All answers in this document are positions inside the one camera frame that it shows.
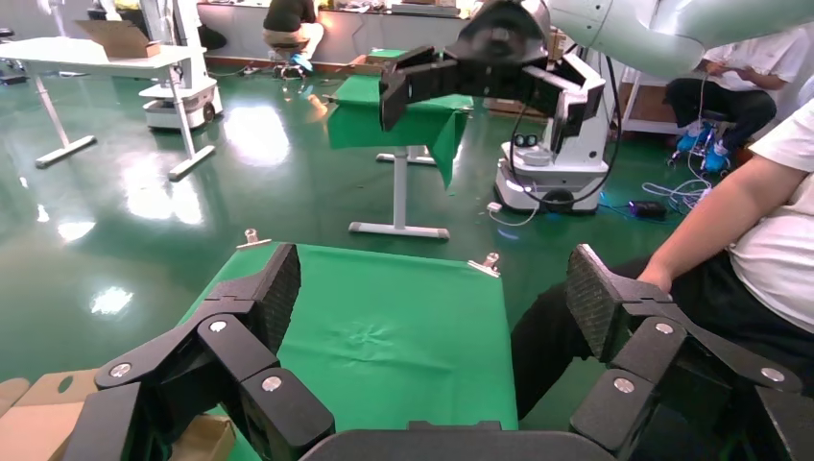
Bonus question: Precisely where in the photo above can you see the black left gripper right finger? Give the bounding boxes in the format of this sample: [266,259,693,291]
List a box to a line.
[564,243,814,461]

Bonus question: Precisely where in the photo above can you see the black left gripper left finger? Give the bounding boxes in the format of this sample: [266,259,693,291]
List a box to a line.
[61,242,336,461]

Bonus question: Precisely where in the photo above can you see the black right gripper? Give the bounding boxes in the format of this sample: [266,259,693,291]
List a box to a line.
[379,0,607,156]

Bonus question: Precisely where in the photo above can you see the bare forearm of person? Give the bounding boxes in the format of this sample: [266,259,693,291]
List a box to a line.
[637,154,807,295]

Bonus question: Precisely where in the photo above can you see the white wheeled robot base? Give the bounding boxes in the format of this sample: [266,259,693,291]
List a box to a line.
[492,50,613,216]
[138,0,225,133]

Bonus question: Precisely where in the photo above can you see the open brown cardboard box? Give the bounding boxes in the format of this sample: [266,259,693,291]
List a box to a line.
[0,369,238,461]

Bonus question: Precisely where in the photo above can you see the open cardboard box on table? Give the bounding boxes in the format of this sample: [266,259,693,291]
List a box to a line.
[74,18,163,61]

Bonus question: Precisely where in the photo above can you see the green cloth on background table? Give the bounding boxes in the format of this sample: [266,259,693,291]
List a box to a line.
[325,47,476,190]

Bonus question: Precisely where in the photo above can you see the black power adapter brick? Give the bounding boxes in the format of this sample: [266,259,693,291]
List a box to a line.
[628,199,668,222]

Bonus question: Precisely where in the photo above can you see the wooden panel white-framed cabinet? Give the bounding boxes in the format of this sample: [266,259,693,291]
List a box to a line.
[619,66,679,134]

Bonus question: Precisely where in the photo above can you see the long grey workbench counter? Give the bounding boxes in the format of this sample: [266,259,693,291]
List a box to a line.
[197,1,475,65]

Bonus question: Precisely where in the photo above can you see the person in white t-shirt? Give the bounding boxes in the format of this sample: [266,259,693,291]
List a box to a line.
[662,25,814,176]
[512,98,814,461]

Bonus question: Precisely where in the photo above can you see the seated person in black shirt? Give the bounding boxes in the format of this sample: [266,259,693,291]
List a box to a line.
[261,0,326,72]

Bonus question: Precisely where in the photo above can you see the white long-legged table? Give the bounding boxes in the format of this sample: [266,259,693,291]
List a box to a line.
[0,35,219,183]

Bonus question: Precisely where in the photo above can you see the white plug with cord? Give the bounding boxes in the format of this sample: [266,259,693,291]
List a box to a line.
[486,200,541,229]

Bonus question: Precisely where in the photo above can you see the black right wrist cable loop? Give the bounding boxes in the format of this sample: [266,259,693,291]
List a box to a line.
[508,56,623,208]

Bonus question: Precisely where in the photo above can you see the white pedestal table stand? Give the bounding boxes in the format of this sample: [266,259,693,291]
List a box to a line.
[347,144,451,242]

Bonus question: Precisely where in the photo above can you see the white tangled floor cables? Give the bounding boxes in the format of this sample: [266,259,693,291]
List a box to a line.
[640,177,715,216]

